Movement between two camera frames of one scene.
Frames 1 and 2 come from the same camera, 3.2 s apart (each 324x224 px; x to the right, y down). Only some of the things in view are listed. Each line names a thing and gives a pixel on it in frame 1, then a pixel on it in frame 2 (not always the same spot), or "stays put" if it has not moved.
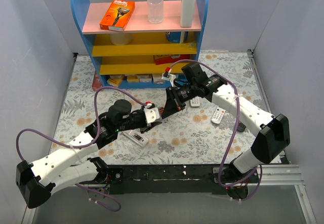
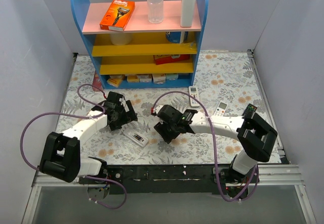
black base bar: [158, 179] stays put
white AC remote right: [218, 115] stays put
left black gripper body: [143, 119] -> [125, 116]
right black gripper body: [174, 97] -> [165, 132]
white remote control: [137, 137] stays put
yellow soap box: [115, 80] stays put
